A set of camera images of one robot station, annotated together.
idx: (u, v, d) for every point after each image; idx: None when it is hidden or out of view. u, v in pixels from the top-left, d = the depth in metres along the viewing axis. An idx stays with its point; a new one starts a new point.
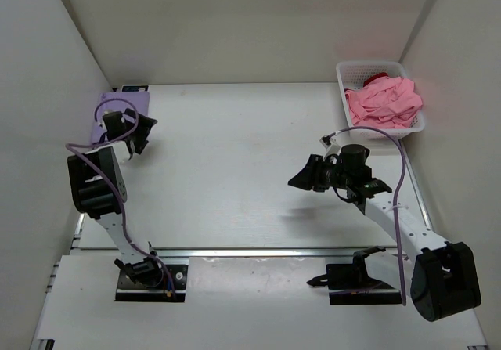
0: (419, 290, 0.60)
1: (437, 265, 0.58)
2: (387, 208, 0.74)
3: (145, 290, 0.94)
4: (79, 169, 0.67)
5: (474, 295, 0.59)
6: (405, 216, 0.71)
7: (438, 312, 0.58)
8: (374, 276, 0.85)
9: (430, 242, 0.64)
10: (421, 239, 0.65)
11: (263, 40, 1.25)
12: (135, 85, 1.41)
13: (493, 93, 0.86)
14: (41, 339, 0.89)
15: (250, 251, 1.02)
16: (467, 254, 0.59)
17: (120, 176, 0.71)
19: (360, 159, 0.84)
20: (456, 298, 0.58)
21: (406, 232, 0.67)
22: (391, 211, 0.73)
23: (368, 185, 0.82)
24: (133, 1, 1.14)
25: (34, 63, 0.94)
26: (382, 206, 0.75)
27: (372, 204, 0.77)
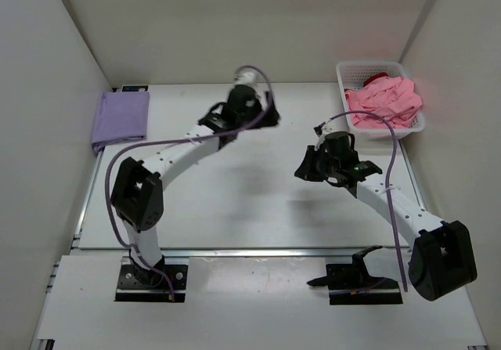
0: (418, 272, 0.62)
1: (434, 246, 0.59)
2: (380, 191, 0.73)
3: (145, 290, 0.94)
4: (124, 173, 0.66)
5: (471, 271, 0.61)
6: (399, 197, 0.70)
7: (437, 290, 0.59)
8: (373, 273, 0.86)
9: (427, 222, 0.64)
10: (419, 220, 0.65)
11: (263, 40, 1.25)
12: (136, 85, 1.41)
13: (492, 93, 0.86)
14: (41, 340, 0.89)
15: (250, 251, 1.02)
16: (463, 232, 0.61)
17: (157, 207, 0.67)
19: (344, 145, 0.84)
20: (455, 276, 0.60)
21: (401, 213, 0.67)
22: (384, 193, 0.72)
23: (358, 167, 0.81)
24: (133, 1, 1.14)
25: (34, 63, 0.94)
26: (374, 189, 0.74)
27: (365, 188, 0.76)
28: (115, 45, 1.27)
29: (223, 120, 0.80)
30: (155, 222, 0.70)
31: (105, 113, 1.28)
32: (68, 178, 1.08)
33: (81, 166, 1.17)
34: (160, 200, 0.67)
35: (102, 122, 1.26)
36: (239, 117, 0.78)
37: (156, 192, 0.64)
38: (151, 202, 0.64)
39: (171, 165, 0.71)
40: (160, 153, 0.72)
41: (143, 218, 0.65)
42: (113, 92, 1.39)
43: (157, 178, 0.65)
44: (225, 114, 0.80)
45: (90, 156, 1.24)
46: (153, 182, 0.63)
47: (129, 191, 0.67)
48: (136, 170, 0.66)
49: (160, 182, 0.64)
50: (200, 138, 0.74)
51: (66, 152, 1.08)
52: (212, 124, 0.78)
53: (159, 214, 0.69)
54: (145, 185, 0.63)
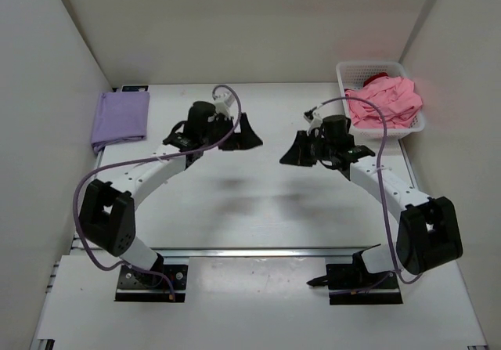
0: (405, 247, 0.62)
1: (419, 218, 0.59)
2: (371, 171, 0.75)
3: (145, 290, 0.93)
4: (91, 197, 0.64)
5: (457, 248, 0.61)
6: (391, 176, 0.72)
7: (423, 265, 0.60)
8: (373, 270, 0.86)
9: (416, 198, 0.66)
10: (407, 195, 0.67)
11: (262, 39, 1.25)
12: (136, 85, 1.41)
13: (492, 93, 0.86)
14: (41, 340, 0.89)
15: (250, 251, 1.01)
16: (450, 207, 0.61)
17: (128, 229, 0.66)
19: (341, 128, 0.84)
20: (441, 251, 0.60)
21: (390, 189, 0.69)
22: (376, 174, 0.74)
23: (351, 152, 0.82)
24: (133, 1, 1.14)
25: (34, 64, 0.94)
26: (366, 170, 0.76)
27: (357, 169, 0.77)
28: (115, 45, 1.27)
29: (188, 138, 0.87)
30: (126, 247, 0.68)
31: (105, 113, 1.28)
32: (68, 178, 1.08)
33: (81, 166, 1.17)
34: (131, 221, 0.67)
35: (102, 122, 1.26)
36: (203, 135, 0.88)
37: (128, 210, 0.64)
38: (124, 220, 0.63)
39: (140, 184, 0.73)
40: (129, 174, 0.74)
41: (117, 239, 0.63)
42: (113, 92, 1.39)
43: (128, 196, 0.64)
44: (189, 134, 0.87)
45: (90, 157, 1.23)
46: (124, 200, 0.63)
47: (97, 216, 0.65)
48: (104, 191, 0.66)
49: (131, 196, 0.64)
50: (167, 156, 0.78)
51: (66, 152, 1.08)
52: (177, 142, 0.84)
53: (129, 237, 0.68)
54: (117, 204, 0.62)
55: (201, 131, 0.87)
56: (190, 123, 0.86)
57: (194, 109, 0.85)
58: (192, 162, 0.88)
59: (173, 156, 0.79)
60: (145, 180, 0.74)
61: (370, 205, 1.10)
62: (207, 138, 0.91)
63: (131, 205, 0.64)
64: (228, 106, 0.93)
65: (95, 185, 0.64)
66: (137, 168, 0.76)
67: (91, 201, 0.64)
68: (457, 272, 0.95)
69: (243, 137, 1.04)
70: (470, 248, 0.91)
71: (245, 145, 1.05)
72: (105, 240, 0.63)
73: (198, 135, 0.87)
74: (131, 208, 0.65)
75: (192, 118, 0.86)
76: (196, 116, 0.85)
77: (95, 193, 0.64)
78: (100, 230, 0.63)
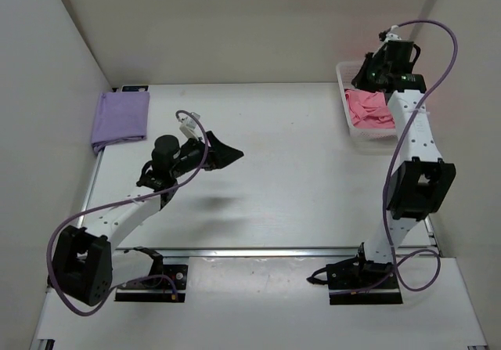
0: (392, 185, 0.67)
1: (414, 173, 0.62)
2: (408, 109, 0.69)
3: (145, 290, 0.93)
4: (65, 245, 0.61)
5: (434, 207, 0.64)
6: (422, 123, 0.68)
7: (397, 206, 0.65)
8: (369, 260, 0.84)
9: (427, 155, 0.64)
10: (423, 149, 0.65)
11: (262, 39, 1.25)
12: (136, 85, 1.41)
13: (491, 92, 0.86)
14: (41, 340, 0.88)
15: (251, 250, 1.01)
16: (451, 173, 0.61)
17: (105, 275, 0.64)
19: (406, 53, 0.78)
20: (418, 204, 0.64)
21: (409, 137, 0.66)
22: (409, 114, 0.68)
23: (405, 78, 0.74)
24: (133, 1, 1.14)
25: (34, 65, 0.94)
26: (404, 106, 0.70)
27: (396, 99, 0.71)
28: (115, 45, 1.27)
29: (160, 177, 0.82)
30: (102, 294, 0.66)
31: (105, 113, 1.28)
32: (68, 178, 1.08)
33: (81, 166, 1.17)
34: (108, 266, 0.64)
35: (102, 122, 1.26)
36: (173, 170, 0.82)
37: (105, 255, 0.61)
38: (101, 265, 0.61)
39: (117, 226, 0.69)
40: (104, 218, 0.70)
41: (92, 289, 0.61)
42: (113, 92, 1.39)
43: (103, 240, 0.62)
44: (160, 172, 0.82)
45: (91, 157, 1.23)
46: (99, 246, 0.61)
47: (72, 265, 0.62)
48: (77, 238, 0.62)
49: (106, 240, 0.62)
50: (142, 198, 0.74)
51: (66, 152, 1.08)
52: (151, 183, 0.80)
53: (106, 283, 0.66)
54: (94, 251, 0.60)
55: (170, 169, 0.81)
56: (156, 164, 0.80)
57: (156, 150, 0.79)
58: (169, 198, 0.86)
59: (147, 196, 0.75)
60: (121, 222, 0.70)
61: (371, 206, 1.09)
62: (178, 170, 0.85)
63: (108, 249, 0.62)
64: (192, 129, 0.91)
65: (68, 231, 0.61)
66: (113, 211, 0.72)
67: (64, 248, 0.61)
68: (458, 272, 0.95)
69: (217, 156, 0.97)
70: (470, 248, 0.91)
71: (221, 162, 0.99)
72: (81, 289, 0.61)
73: (168, 172, 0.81)
74: (108, 253, 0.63)
75: (156, 160, 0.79)
76: (160, 157, 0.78)
77: (68, 240, 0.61)
78: (77, 279, 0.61)
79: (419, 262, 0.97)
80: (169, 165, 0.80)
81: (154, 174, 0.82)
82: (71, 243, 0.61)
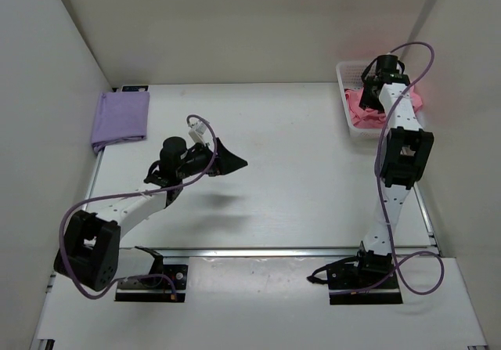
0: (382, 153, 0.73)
1: (397, 142, 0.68)
2: (394, 95, 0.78)
3: (145, 290, 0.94)
4: (76, 228, 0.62)
5: (417, 171, 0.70)
6: (406, 103, 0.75)
7: (384, 171, 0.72)
8: (369, 249, 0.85)
9: (410, 127, 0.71)
10: (406, 123, 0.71)
11: (262, 39, 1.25)
12: (136, 85, 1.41)
13: (491, 92, 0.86)
14: (41, 340, 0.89)
15: (250, 251, 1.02)
16: (430, 143, 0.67)
17: (111, 261, 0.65)
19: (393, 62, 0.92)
20: (403, 171, 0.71)
21: (395, 113, 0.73)
22: (395, 98, 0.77)
23: (393, 75, 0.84)
24: (133, 1, 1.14)
25: (34, 65, 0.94)
26: (391, 92, 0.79)
27: (384, 90, 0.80)
28: (115, 45, 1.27)
29: (166, 177, 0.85)
30: (106, 281, 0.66)
31: (105, 113, 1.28)
32: (68, 178, 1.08)
33: (81, 166, 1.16)
34: (114, 253, 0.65)
35: (102, 122, 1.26)
36: (178, 171, 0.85)
37: (113, 239, 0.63)
38: (110, 249, 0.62)
39: (126, 214, 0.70)
40: (114, 206, 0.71)
41: (99, 273, 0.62)
42: (113, 92, 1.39)
43: (113, 225, 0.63)
44: (166, 172, 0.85)
45: (91, 157, 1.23)
46: (109, 229, 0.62)
47: (79, 250, 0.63)
48: (88, 222, 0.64)
49: (117, 225, 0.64)
50: (151, 192, 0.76)
51: (66, 152, 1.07)
52: (158, 181, 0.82)
53: (112, 270, 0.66)
54: (104, 235, 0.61)
55: (176, 169, 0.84)
56: (163, 163, 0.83)
57: (165, 149, 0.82)
58: (174, 197, 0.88)
59: (155, 191, 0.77)
60: (131, 211, 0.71)
61: (371, 206, 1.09)
62: (184, 171, 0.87)
63: (117, 234, 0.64)
64: (200, 134, 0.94)
65: (79, 216, 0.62)
66: (122, 201, 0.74)
67: (74, 232, 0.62)
68: (457, 272, 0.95)
69: (222, 162, 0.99)
70: (470, 248, 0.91)
71: (226, 168, 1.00)
72: (88, 273, 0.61)
73: (174, 172, 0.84)
74: (117, 239, 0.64)
75: (163, 159, 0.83)
76: (167, 156, 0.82)
77: (78, 223, 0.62)
78: (84, 263, 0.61)
79: (419, 263, 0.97)
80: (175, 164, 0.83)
81: (161, 173, 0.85)
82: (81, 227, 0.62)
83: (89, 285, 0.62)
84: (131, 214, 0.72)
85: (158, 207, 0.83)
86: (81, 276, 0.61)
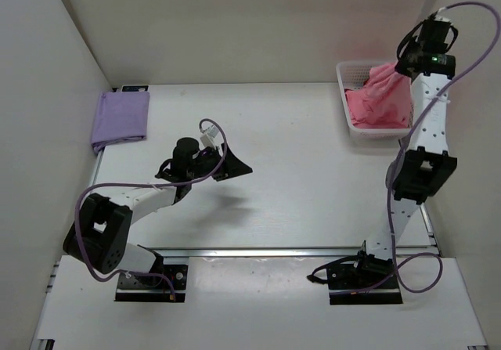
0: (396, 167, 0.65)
1: (414, 166, 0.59)
2: (430, 94, 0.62)
3: (145, 290, 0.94)
4: (88, 210, 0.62)
5: (430, 191, 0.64)
6: (438, 111, 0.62)
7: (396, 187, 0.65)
8: (369, 253, 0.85)
9: (434, 146, 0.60)
10: (430, 140, 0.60)
11: (263, 39, 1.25)
12: (136, 85, 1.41)
13: (491, 93, 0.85)
14: (41, 340, 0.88)
15: (251, 251, 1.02)
16: (452, 167, 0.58)
17: (120, 244, 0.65)
19: (441, 30, 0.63)
20: (416, 188, 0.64)
21: (421, 125, 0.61)
22: (429, 100, 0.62)
23: (436, 59, 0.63)
24: (133, 1, 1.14)
25: (35, 66, 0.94)
26: (425, 89, 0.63)
27: (419, 82, 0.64)
28: (115, 45, 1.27)
29: (176, 175, 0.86)
30: (113, 264, 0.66)
31: (105, 113, 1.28)
32: (68, 178, 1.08)
33: (81, 166, 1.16)
34: (124, 236, 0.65)
35: (102, 122, 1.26)
36: (189, 170, 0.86)
37: (124, 222, 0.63)
38: (122, 230, 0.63)
39: (138, 202, 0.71)
40: (126, 193, 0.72)
41: (107, 254, 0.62)
42: (113, 92, 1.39)
43: (126, 208, 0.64)
44: (176, 171, 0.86)
45: (90, 157, 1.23)
46: (122, 212, 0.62)
47: (90, 232, 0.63)
48: (100, 205, 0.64)
49: (129, 209, 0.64)
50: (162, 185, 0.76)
51: (66, 151, 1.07)
52: (167, 178, 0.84)
53: (120, 254, 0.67)
54: (116, 217, 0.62)
55: (186, 168, 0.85)
56: (174, 161, 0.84)
57: (177, 148, 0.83)
58: (182, 195, 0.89)
59: (166, 185, 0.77)
60: (142, 200, 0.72)
61: (371, 206, 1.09)
62: (193, 171, 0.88)
63: (129, 217, 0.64)
64: (212, 137, 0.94)
65: (93, 197, 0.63)
66: (134, 191, 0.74)
67: (87, 214, 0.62)
68: (458, 272, 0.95)
69: (228, 167, 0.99)
70: (470, 248, 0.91)
71: (232, 172, 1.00)
72: (97, 254, 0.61)
73: (185, 171, 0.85)
74: (127, 222, 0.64)
75: (176, 157, 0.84)
76: (178, 155, 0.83)
77: (91, 204, 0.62)
78: (93, 244, 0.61)
79: (419, 263, 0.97)
80: (186, 164, 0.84)
81: (172, 172, 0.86)
82: (94, 208, 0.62)
83: (97, 266, 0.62)
84: (142, 203, 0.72)
85: (166, 201, 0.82)
86: (89, 256, 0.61)
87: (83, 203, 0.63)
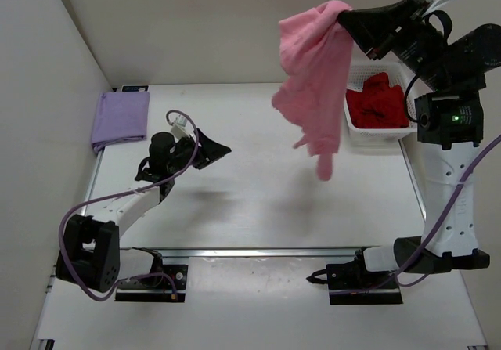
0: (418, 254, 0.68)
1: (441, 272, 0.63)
2: (449, 177, 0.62)
3: (145, 290, 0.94)
4: (73, 232, 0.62)
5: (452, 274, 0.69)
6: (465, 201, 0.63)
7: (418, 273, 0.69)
8: (371, 270, 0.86)
9: (460, 246, 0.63)
10: (455, 239, 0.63)
11: (263, 39, 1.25)
12: (136, 85, 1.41)
13: (492, 92, 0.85)
14: (41, 340, 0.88)
15: (250, 251, 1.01)
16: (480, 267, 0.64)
17: (113, 261, 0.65)
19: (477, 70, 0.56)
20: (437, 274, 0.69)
21: (445, 224, 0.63)
22: (451, 187, 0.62)
23: (457, 118, 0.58)
24: (133, 1, 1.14)
25: (34, 66, 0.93)
26: (445, 170, 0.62)
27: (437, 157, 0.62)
28: (114, 45, 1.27)
29: (157, 172, 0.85)
30: (110, 281, 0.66)
31: (105, 113, 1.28)
32: (67, 178, 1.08)
33: (81, 166, 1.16)
34: (117, 252, 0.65)
35: (102, 122, 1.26)
36: (169, 165, 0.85)
37: (113, 239, 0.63)
38: (112, 247, 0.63)
39: (122, 214, 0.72)
40: (109, 207, 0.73)
41: (102, 272, 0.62)
42: (113, 92, 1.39)
43: (112, 225, 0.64)
44: (156, 168, 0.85)
45: (91, 157, 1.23)
46: (108, 229, 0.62)
47: (80, 252, 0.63)
48: (84, 225, 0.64)
49: (115, 225, 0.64)
50: (143, 189, 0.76)
51: (65, 151, 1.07)
52: (148, 177, 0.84)
53: (115, 270, 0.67)
54: (103, 234, 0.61)
55: (167, 164, 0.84)
56: (152, 159, 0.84)
57: (152, 146, 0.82)
58: (167, 192, 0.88)
59: (148, 187, 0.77)
60: (127, 210, 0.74)
61: (371, 206, 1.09)
62: (173, 166, 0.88)
63: (117, 232, 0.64)
64: (182, 127, 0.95)
65: (76, 219, 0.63)
66: (117, 200, 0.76)
67: (72, 236, 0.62)
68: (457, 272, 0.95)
69: (207, 150, 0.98)
70: None
71: (212, 155, 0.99)
72: (91, 274, 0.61)
73: (163, 167, 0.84)
74: (117, 238, 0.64)
75: (153, 155, 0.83)
76: (156, 151, 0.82)
77: (75, 226, 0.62)
78: (87, 265, 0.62)
79: None
80: (164, 159, 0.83)
81: (151, 170, 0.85)
82: (79, 230, 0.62)
83: (94, 286, 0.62)
84: (128, 212, 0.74)
85: (151, 203, 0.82)
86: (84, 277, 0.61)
87: (67, 226, 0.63)
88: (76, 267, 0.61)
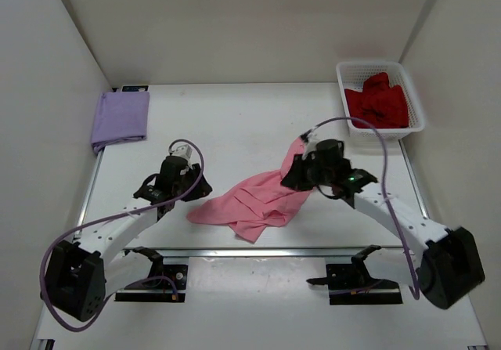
0: (427, 279, 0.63)
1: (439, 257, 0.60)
2: (379, 201, 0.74)
3: (145, 290, 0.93)
4: (55, 262, 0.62)
5: (478, 272, 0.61)
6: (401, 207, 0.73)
7: (450, 299, 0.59)
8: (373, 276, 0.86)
9: (431, 230, 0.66)
10: (422, 229, 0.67)
11: (262, 39, 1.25)
12: (136, 85, 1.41)
13: (491, 93, 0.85)
14: (42, 340, 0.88)
15: (250, 250, 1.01)
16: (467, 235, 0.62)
17: (97, 290, 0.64)
19: (337, 152, 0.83)
20: (463, 282, 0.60)
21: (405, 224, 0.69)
22: (383, 203, 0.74)
23: (352, 178, 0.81)
24: (132, 1, 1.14)
25: (33, 66, 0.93)
26: (373, 200, 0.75)
27: (362, 199, 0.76)
28: (114, 45, 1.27)
29: (160, 189, 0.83)
30: (94, 309, 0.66)
31: (105, 113, 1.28)
32: (68, 178, 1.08)
33: (81, 166, 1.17)
34: (100, 283, 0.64)
35: (102, 122, 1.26)
36: (175, 185, 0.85)
37: (97, 272, 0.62)
38: (95, 279, 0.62)
39: (111, 241, 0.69)
40: (99, 232, 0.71)
41: (84, 304, 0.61)
42: (113, 92, 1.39)
43: (96, 257, 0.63)
44: (160, 185, 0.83)
45: (91, 157, 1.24)
46: (92, 261, 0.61)
47: (64, 279, 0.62)
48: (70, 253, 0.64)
49: (100, 257, 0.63)
50: (138, 210, 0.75)
51: (65, 151, 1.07)
52: (149, 194, 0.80)
53: (99, 298, 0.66)
54: (86, 266, 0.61)
55: (174, 183, 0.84)
56: (161, 175, 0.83)
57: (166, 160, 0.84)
58: (164, 211, 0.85)
59: (145, 208, 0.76)
60: (117, 237, 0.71)
61: None
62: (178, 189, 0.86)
63: (101, 265, 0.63)
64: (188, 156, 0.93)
65: (62, 247, 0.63)
66: (107, 225, 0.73)
67: (56, 263, 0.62)
68: None
69: (203, 185, 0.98)
70: None
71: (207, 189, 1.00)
72: (73, 305, 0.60)
73: (170, 185, 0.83)
74: (101, 270, 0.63)
75: (164, 170, 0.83)
76: (168, 166, 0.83)
77: (60, 256, 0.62)
78: (70, 292, 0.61)
79: None
80: (173, 177, 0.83)
81: (155, 186, 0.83)
82: (63, 260, 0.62)
83: (73, 315, 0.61)
84: (118, 239, 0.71)
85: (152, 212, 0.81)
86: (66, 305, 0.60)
87: (52, 254, 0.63)
88: (55, 294, 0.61)
